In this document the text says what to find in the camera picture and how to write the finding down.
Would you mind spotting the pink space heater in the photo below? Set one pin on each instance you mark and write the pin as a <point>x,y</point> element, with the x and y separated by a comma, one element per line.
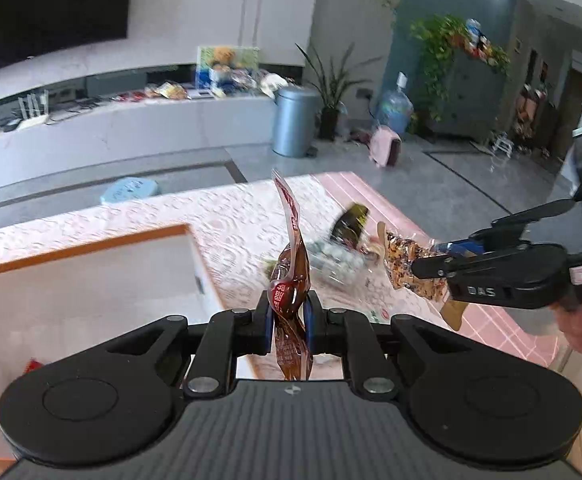
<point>385,146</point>

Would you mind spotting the light blue plastic stool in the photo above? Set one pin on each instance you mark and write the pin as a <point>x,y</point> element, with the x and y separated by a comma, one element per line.
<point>130,189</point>

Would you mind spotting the white step stool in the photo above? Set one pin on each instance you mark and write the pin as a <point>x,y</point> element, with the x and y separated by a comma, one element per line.
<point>502,144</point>

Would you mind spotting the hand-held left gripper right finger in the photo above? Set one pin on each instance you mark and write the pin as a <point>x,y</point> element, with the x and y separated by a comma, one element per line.
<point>309,326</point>

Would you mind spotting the nut bar clear packet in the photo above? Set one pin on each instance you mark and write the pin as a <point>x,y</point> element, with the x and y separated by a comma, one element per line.
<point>411,265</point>

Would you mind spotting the black snack packet yellow print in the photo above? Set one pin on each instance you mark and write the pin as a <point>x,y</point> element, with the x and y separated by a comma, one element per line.
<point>348,227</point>

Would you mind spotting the pink grid tablecloth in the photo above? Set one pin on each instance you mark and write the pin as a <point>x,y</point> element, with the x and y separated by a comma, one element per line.
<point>396,200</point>

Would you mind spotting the grey cabinet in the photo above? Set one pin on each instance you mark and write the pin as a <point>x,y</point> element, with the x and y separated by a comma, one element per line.
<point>471,100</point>

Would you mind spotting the yellow snack bags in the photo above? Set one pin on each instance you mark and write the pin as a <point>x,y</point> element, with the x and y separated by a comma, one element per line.
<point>168,91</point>

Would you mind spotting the white marble television console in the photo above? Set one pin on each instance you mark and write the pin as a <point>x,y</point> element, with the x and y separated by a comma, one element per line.
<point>121,130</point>

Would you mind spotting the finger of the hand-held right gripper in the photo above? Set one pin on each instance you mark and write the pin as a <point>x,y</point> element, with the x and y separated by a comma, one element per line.
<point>471,265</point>
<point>508,230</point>

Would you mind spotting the white lace tablecloth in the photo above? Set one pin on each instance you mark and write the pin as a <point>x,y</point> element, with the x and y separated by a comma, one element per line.
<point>121,215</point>

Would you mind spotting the white box orange rim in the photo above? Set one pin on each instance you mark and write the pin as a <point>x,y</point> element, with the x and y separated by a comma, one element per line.
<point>96,300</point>

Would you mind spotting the brown snack packet red label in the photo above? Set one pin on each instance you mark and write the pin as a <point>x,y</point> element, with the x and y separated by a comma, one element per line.
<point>296,270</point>

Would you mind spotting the clear plastic snack bag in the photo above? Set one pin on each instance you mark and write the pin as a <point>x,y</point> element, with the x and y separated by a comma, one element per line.
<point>333,262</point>

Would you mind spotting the potted long-leaf plant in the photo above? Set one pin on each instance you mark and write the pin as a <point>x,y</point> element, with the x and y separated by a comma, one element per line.
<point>332,95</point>

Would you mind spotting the grey pedal trash can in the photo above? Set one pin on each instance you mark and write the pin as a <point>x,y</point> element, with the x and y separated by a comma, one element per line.
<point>295,120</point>

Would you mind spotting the black television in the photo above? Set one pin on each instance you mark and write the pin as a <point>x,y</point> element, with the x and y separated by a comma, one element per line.
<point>46,5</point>

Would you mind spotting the small red packet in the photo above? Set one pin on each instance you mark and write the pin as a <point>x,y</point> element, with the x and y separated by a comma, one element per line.
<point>32,366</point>

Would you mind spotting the green picture board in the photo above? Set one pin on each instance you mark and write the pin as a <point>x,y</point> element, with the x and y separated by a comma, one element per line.
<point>246,60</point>

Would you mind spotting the white router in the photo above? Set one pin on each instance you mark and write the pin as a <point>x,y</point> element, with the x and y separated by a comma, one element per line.
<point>33,110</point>

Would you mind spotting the blue water jug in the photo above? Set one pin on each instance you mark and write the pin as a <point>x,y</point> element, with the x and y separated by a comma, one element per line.
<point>395,107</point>

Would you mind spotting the green ivy plant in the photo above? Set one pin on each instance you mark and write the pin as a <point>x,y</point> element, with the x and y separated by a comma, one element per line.
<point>436,40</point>

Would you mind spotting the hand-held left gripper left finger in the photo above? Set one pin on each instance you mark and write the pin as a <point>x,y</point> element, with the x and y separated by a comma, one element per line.
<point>269,329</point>

